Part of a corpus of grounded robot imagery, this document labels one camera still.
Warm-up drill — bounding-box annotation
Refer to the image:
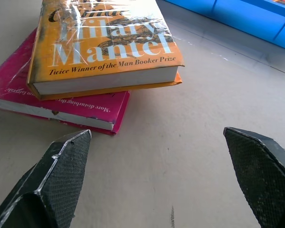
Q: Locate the blue plastic bin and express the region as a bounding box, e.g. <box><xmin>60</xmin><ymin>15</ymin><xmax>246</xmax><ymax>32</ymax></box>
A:
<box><xmin>162</xmin><ymin>0</ymin><xmax>285</xmax><ymax>52</ymax></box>

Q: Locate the pink hardcover book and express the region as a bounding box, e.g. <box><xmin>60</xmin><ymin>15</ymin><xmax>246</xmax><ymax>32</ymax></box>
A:
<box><xmin>0</xmin><ymin>27</ymin><xmax>131</xmax><ymax>136</ymax></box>

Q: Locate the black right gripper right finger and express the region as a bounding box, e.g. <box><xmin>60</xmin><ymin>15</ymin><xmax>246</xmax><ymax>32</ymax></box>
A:
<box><xmin>223</xmin><ymin>127</ymin><xmax>285</xmax><ymax>228</ymax></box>

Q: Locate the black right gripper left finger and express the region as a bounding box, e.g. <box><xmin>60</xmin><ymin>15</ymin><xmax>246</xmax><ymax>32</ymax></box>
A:
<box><xmin>0</xmin><ymin>129</ymin><xmax>92</xmax><ymax>228</ymax></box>

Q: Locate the orange hardcover book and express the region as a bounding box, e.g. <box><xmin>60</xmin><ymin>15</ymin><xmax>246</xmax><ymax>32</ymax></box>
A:
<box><xmin>26</xmin><ymin>0</ymin><xmax>185</xmax><ymax>101</ymax></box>

